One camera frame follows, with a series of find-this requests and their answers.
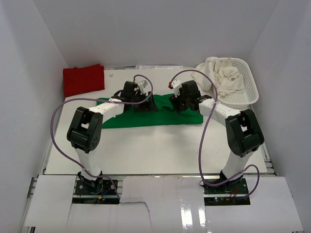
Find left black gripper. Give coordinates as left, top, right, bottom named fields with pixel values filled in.
left=131, top=92, right=158, bottom=113

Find green t shirt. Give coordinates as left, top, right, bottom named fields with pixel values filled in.
left=102, top=94, right=204, bottom=129

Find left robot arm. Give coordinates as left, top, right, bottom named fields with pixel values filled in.
left=67, top=80, right=158, bottom=194

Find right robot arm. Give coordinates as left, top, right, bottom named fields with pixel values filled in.
left=169, top=80, right=264, bottom=194

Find paper label strip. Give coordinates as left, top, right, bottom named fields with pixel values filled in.
left=135, top=65, right=183, bottom=69

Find cream white t shirt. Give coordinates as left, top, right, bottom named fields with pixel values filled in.
left=191, top=57, right=245, bottom=97

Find white perforated plastic basket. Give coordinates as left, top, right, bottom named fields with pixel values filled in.
left=218, top=58, right=259, bottom=109

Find folded red t shirt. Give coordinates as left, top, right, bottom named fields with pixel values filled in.
left=63, top=64, right=105, bottom=98

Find white paper front cover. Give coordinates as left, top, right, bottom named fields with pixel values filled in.
left=24, top=175, right=303, bottom=233

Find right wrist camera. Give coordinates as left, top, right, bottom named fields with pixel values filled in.
left=168, top=79, right=182, bottom=98

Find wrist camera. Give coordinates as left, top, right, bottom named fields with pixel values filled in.
left=168, top=79, right=182, bottom=98
left=134, top=80, right=148, bottom=95

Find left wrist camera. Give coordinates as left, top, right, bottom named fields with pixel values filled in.
left=134, top=80, right=148, bottom=95

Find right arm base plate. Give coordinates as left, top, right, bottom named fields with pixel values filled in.
left=199, top=178, right=251, bottom=206

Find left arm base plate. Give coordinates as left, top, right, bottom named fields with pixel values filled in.
left=72, top=179, right=120, bottom=205

